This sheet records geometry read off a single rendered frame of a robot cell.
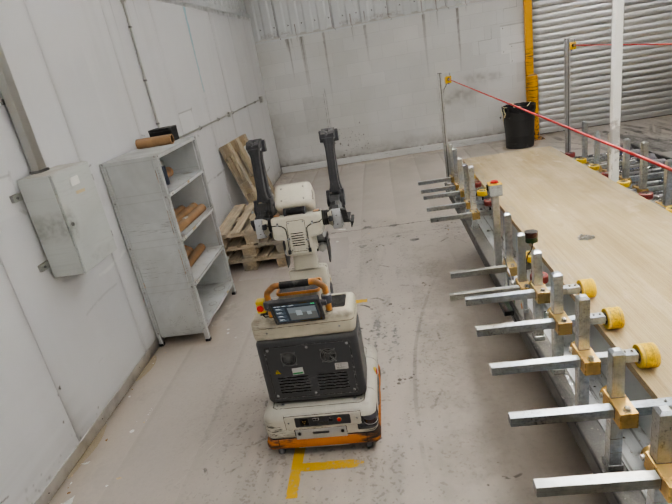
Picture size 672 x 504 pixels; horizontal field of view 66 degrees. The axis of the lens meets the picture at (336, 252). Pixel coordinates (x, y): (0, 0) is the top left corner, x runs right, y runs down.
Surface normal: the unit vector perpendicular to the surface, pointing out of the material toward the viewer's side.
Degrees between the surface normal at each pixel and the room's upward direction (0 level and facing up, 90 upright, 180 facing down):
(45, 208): 90
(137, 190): 90
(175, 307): 90
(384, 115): 90
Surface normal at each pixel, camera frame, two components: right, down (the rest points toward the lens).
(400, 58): -0.07, 0.37
